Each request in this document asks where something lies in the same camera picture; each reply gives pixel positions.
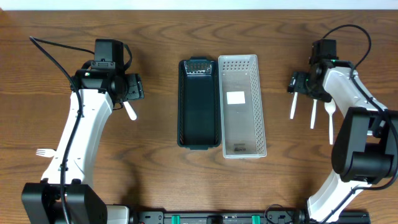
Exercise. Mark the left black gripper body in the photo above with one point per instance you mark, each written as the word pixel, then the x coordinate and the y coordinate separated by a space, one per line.
pixel 134 87

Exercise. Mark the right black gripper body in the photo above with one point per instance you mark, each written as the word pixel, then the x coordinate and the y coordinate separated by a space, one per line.
pixel 296 83

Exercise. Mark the white plastic spoon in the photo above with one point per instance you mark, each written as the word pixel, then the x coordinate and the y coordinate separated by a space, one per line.
pixel 294 105
pixel 330 108
pixel 313 114
pixel 130 111

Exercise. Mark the clear white plastic basket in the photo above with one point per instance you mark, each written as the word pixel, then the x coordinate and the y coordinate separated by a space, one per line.
pixel 242 118

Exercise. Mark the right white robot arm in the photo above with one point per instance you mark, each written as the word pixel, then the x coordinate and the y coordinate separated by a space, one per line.
pixel 364 154

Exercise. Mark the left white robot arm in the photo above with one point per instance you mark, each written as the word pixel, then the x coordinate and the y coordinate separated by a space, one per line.
pixel 65 192

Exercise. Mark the dark green plastic basket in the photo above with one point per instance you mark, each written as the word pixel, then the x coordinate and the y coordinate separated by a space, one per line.
pixel 199 122

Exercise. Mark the white plastic fork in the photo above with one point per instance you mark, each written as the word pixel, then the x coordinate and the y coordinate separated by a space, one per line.
pixel 45 152

